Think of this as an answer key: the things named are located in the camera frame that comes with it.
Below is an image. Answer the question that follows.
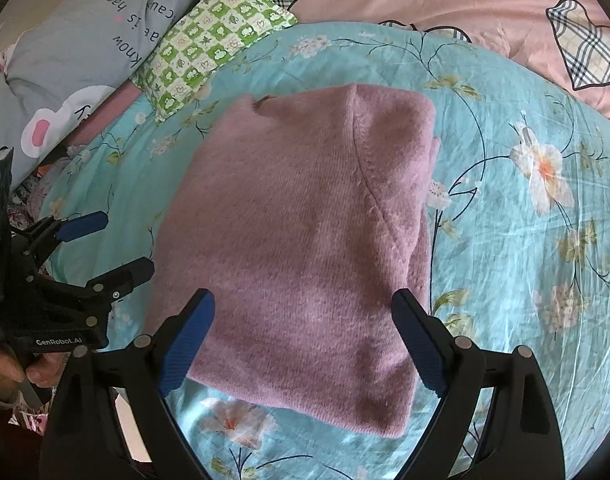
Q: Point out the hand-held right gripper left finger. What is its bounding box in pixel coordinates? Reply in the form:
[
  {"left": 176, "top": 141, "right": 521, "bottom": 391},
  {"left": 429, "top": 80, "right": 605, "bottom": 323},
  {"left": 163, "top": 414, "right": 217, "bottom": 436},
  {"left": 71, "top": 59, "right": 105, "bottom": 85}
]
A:
[{"left": 37, "top": 288, "right": 216, "bottom": 480}]

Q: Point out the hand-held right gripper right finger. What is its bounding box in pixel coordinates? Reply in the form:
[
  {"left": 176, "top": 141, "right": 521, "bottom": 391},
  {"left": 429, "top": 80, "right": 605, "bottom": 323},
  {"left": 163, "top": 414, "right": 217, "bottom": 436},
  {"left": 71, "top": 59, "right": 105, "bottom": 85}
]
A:
[{"left": 391, "top": 288, "right": 566, "bottom": 480}]

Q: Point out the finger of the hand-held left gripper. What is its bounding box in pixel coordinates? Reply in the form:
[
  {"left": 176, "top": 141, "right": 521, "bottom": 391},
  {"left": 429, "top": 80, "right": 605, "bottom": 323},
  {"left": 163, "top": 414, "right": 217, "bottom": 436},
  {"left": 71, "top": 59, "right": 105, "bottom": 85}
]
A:
[
  {"left": 12, "top": 211, "right": 108, "bottom": 262},
  {"left": 82, "top": 256, "right": 156, "bottom": 303}
]

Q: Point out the pink knit sweater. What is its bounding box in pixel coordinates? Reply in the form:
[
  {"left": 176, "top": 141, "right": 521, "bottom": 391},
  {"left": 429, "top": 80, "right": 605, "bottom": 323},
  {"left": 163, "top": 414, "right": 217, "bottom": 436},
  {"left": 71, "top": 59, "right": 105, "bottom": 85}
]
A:
[{"left": 144, "top": 82, "right": 442, "bottom": 438}]

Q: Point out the person's left hand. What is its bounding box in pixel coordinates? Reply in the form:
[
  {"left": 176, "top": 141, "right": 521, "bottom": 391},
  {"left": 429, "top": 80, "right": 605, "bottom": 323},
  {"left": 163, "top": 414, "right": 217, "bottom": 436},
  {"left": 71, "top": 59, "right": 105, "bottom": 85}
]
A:
[{"left": 0, "top": 347, "right": 62, "bottom": 417}]

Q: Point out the dark floral cloth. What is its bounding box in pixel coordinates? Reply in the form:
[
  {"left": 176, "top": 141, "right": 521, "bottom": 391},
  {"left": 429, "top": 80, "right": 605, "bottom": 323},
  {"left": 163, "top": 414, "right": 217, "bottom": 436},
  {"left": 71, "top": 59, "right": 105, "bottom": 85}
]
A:
[{"left": 10, "top": 160, "right": 73, "bottom": 241}]

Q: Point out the plain pink cloth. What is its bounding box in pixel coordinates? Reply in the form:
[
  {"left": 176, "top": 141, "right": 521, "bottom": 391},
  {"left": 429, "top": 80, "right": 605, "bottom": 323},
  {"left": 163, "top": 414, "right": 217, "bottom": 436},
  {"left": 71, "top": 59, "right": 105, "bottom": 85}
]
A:
[{"left": 67, "top": 82, "right": 153, "bottom": 153}]

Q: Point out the teal floral bedsheet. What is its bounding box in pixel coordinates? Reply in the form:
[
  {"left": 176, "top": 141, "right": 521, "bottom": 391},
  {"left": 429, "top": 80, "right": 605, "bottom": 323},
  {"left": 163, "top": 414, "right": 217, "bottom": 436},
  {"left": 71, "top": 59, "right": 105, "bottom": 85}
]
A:
[{"left": 35, "top": 20, "right": 610, "bottom": 480}]

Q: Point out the grey printed pillow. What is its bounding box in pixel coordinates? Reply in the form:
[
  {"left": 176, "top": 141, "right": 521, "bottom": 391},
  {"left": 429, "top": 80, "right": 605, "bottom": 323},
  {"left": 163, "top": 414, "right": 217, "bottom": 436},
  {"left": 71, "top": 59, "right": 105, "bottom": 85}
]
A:
[{"left": 0, "top": 0, "right": 203, "bottom": 191}]

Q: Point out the green checkered pillow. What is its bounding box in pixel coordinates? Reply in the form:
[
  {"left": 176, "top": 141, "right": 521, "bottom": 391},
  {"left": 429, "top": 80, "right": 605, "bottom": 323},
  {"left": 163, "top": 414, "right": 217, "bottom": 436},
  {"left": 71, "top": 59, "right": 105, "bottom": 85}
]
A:
[{"left": 130, "top": 0, "right": 298, "bottom": 126}]

